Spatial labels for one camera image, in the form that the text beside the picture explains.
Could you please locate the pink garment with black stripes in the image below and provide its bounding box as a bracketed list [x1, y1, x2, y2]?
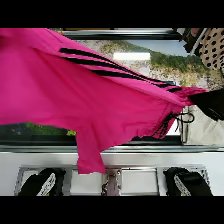
[0, 27, 208, 175]

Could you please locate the brown garment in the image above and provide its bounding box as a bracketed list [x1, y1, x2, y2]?
[181, 27, 203, 54]

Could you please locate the silver frame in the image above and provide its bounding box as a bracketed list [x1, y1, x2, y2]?
[13, 164, 211, 197]

